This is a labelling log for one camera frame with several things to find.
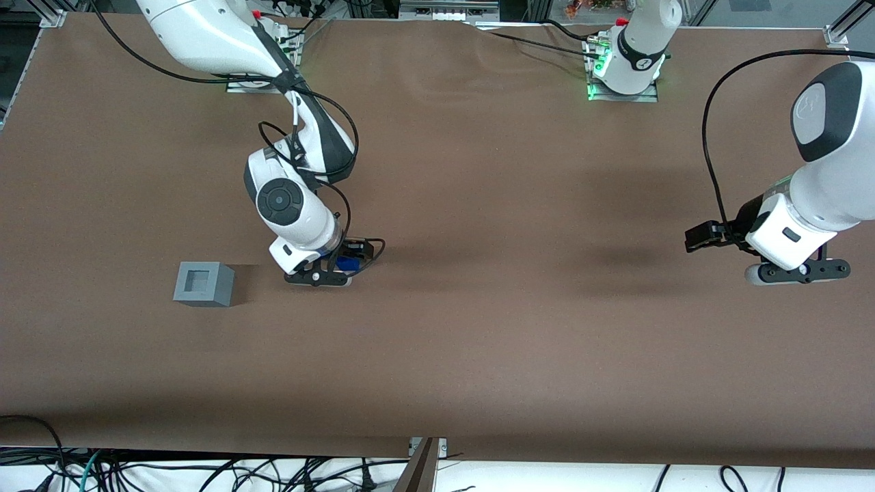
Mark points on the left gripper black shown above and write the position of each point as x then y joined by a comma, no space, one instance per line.
745,219

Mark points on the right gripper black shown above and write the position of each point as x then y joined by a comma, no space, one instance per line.
351,247

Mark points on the blue plastic insert part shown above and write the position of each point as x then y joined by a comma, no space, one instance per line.
348,263

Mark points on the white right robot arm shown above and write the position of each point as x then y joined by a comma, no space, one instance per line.
205,34

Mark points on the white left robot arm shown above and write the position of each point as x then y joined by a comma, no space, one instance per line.
834,184

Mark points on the gray cube base with hole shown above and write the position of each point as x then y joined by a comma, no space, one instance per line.
219,290

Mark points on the brown table cover sheet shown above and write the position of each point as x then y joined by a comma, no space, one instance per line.
478,342

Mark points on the white power strip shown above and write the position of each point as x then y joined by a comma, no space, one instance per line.
448,12

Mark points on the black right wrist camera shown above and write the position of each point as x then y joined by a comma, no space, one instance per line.
357,246

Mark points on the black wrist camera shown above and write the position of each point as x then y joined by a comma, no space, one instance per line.
704,236
357,246

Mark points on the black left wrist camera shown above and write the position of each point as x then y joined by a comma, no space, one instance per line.
704,236

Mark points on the small metal edge bracket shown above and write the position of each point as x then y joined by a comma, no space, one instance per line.
443,445

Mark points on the aluminium side rail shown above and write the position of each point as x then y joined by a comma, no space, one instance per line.
7,102

